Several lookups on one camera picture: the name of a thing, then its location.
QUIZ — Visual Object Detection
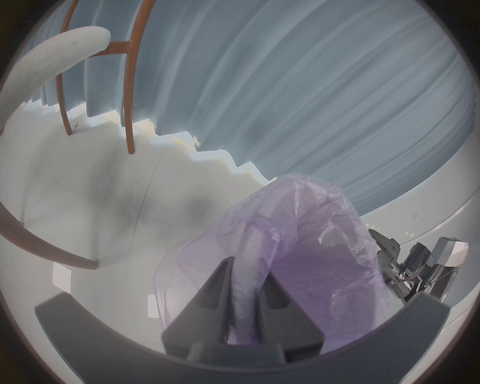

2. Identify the blue-green curtain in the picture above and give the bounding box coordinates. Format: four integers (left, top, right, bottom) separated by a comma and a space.
26, 0, 477, 218

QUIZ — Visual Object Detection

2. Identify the purple plastic bag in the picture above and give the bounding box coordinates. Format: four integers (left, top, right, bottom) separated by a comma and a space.
154, 173, 391, 355

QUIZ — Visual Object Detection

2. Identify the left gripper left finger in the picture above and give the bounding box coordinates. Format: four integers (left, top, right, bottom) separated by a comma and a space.
161, 257, 235, 357

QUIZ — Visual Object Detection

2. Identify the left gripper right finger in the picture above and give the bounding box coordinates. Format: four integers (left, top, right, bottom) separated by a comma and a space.
258, 272, 325, 356

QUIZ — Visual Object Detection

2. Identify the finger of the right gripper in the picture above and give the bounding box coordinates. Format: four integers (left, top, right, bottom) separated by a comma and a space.
368, 229, 400, 265

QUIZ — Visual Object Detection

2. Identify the white wooden chair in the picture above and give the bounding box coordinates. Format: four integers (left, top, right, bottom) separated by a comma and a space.
0, 0, 156, 271

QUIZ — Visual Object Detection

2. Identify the white trash bin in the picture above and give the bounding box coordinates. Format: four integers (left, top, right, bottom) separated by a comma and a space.
225, 176, 391, 346

